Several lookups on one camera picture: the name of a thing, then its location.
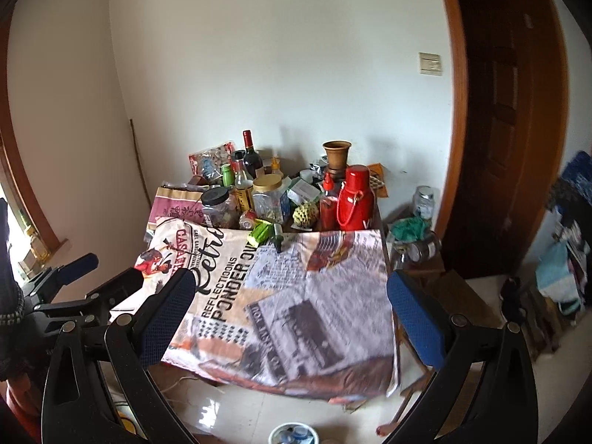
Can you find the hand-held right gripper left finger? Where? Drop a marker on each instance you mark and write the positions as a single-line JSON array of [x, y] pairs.
[[166, 317]]

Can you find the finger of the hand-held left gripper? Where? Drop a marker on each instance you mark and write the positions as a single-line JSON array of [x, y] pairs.
[[115, 290], [78, 267]]

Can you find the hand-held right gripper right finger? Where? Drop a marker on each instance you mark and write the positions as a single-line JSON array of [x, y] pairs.
[[416, 321]]

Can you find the green foil wrapper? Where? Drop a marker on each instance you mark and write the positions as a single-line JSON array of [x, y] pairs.
[[260, 232]]

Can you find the white plastic bucket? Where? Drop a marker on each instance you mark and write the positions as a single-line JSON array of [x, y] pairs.
[[293, 434]]

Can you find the yellow object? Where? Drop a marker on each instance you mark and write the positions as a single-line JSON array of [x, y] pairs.
[[39, 246]]

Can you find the wooden stool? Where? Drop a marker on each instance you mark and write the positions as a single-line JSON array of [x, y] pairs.
[[458, 296]]

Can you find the wide clear glass jar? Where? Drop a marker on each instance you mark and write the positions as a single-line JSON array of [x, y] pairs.
[[421, 250]]

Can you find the teal cloth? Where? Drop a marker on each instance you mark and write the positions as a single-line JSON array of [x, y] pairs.
[[409, 230]]

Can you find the black shoe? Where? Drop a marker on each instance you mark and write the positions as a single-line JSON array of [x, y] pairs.
[[511, 295]]

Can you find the pink printed bag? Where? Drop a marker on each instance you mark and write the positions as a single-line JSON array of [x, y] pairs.
[[173, 208]]

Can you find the tall clear glass jar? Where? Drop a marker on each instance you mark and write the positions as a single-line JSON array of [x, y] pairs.
[[423, 202]]

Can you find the thin wooden stick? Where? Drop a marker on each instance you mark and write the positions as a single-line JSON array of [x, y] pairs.
[[138, 162]]

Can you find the black lid plastic jar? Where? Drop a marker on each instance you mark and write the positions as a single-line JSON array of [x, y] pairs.
[[219, 208]]

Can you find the printed tablecloth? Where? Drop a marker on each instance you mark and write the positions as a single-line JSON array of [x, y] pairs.
[[286, 296]]

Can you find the small red lid jar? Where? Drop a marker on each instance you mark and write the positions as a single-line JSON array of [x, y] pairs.
[[248, 219]]

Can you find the red thermos flask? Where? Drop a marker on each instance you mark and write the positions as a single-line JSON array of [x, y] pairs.
[[356, 199]]

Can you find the red sauce bottle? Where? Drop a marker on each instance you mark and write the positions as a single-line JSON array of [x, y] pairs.
[[328, 208]]

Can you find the clear bottle yellow label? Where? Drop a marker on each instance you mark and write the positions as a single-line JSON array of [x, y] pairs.
[[243, 194]]

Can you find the orange patterned box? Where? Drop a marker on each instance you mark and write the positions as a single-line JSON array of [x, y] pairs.
[[378, 178]]

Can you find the custard apple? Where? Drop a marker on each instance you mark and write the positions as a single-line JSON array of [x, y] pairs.
[[306, 216]]

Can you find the gold lid plastic jar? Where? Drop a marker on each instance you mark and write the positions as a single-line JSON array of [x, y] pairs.
[[268, 199]]

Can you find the red bag of nuts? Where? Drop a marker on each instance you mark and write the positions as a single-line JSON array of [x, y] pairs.
[[208, 162]]

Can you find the pile of clothes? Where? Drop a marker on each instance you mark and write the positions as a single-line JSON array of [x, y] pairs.
[[566, 240]]

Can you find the white green cardboard box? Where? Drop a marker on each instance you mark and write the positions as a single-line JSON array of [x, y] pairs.
[[301, 190]]

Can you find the dark wine bottle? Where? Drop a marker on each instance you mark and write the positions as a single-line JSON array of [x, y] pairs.
[[252, 157]]

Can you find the silver foil bag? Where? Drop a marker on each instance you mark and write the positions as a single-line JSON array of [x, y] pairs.
[[317, 169]]

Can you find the brown clay vase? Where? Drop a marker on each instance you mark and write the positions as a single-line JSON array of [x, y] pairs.
[[337, 155]]

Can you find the yellow cap squeeze bottle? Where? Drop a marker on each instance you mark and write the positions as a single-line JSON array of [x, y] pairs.
[[275, 166]]

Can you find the brown wooden door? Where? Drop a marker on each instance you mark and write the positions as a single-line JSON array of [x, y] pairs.
[[508, 125]]

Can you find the wall switch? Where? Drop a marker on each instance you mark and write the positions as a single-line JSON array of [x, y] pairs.
[[430, 64]]

